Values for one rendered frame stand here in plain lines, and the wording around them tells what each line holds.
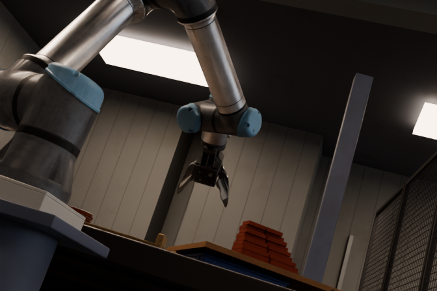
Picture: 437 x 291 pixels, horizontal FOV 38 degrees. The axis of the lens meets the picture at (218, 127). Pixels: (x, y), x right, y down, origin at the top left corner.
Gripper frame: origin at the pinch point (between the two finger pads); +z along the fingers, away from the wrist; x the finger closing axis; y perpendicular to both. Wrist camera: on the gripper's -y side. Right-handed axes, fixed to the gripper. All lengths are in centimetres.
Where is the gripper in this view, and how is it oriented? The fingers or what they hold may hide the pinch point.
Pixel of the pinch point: (201, 199)
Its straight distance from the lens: 188.3
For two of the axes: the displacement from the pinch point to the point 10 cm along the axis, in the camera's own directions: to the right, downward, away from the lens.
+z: -2.0, 9.1, 3.6
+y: -2.1, 3.2, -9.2
